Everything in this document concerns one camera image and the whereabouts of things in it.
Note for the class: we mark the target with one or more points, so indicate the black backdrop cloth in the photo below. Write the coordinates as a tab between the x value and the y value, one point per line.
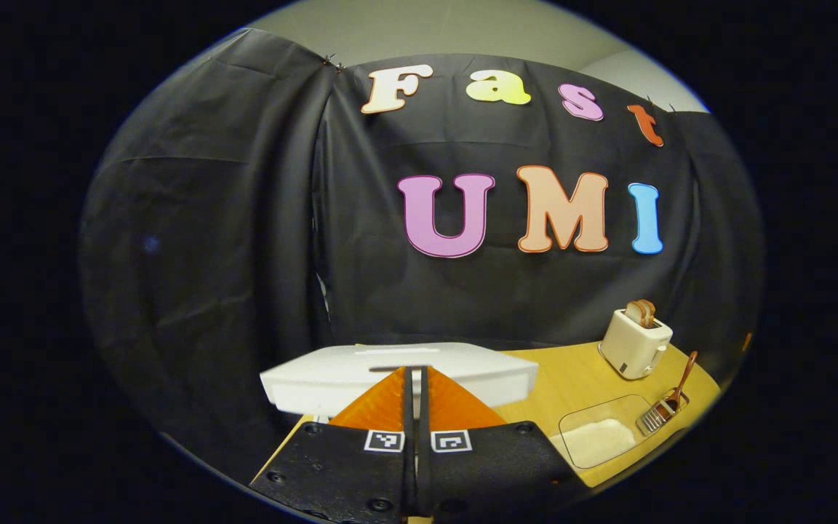
208	218

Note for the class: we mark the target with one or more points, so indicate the toasted bread slice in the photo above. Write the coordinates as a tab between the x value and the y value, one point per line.
648	313
633	314

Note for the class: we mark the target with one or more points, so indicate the white rice pile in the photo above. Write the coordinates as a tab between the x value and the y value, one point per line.
597	440

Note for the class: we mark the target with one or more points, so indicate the white toaster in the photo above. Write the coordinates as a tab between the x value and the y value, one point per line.
630	342

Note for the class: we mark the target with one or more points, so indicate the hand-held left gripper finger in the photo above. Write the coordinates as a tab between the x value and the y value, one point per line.
409	437
423	437

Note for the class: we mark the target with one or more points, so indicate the brown wooden spoon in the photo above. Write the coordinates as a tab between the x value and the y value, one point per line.
684	375

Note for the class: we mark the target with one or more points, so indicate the clear plastic rice container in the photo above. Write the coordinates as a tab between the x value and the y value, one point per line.
593	411

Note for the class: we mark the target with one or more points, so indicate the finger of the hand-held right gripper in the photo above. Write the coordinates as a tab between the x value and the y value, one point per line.
746	340

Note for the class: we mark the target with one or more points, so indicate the white rice cooker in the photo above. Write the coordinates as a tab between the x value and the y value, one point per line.
332	378

